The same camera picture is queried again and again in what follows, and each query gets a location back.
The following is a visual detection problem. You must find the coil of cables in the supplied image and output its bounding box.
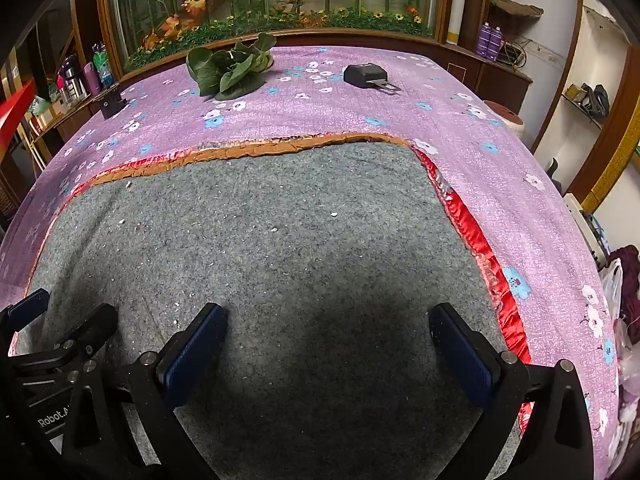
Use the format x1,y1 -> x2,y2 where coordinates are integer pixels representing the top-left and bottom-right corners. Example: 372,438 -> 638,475
501,40 -> 531,68

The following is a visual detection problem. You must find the black strap bundle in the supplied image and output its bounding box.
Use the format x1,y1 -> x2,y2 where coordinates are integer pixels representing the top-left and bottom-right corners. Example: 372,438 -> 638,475
575,82 -> 611,121

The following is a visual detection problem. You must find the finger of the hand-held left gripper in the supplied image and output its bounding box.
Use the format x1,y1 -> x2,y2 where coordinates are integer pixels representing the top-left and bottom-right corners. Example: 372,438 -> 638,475
0,287 -> 51,333
54,302 -> 121,361

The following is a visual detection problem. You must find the brown slab on shelf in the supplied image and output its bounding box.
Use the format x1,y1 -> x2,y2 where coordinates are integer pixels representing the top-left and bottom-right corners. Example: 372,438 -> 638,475
489,0 -> 545,22

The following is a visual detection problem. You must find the white plastic bag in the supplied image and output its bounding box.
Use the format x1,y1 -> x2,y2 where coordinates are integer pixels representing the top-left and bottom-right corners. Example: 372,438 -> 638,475
597,257 -> 640,441

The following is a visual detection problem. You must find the grey felt mat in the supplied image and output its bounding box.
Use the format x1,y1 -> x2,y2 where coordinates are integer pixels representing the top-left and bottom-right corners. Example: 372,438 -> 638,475
10,137 -> 531,480

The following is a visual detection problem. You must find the purple floral blanket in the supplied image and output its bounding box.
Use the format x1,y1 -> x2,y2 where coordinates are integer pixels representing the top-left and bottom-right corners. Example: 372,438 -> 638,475
0,45 -> 626,480

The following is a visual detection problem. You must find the black clip device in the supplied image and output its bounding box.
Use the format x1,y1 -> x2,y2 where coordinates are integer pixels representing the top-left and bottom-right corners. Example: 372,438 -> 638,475
343,62 -> 402,94

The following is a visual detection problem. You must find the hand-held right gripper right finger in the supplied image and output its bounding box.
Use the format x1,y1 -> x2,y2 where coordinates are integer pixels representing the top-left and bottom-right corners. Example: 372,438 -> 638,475
431,302 -> 596,480

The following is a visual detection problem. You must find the green bok choy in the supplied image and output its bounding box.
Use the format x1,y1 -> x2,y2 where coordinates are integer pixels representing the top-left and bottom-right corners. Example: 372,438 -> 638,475
186,32 -> 277,101

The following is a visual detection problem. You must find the dark maroon cloth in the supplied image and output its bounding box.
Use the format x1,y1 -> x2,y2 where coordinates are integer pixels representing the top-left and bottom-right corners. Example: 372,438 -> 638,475
607,245 -> 640,321

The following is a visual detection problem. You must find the gold trimmed arch frame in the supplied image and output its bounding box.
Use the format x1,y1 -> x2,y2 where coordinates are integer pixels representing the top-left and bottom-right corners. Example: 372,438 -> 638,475
580,95 -> 640,213

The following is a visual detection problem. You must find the red panel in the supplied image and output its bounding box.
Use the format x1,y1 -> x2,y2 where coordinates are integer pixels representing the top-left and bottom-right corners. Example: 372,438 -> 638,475
0,82 -> 40,147

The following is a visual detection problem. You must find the green bottle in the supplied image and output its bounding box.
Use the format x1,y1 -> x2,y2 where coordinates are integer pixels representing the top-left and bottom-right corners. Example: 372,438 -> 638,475
91,42 -> 116,88

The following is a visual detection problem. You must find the white jar with brown lid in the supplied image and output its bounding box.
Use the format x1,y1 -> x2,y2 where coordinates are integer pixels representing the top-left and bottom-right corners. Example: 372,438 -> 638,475
484,100 -> 526,141

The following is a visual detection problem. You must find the glass case with artificial plants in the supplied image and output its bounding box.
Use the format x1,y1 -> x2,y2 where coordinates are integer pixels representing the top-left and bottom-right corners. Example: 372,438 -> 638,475
97,0 -> 451,73

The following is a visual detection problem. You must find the black and silver flask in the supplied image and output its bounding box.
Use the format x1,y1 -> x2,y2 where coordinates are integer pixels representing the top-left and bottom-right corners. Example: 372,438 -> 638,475
59,56 -> 87,106

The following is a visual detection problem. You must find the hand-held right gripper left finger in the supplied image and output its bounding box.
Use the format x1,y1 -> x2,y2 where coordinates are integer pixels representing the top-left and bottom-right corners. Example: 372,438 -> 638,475
62,302 -> 231,480

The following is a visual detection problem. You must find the wooden cabinet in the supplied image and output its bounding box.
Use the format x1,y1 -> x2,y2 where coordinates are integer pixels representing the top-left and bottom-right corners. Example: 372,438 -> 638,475
440,42 -> 533,106

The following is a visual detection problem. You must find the small black stand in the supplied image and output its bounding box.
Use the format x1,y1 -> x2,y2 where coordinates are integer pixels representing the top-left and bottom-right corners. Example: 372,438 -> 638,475
97,87 -> 128,120

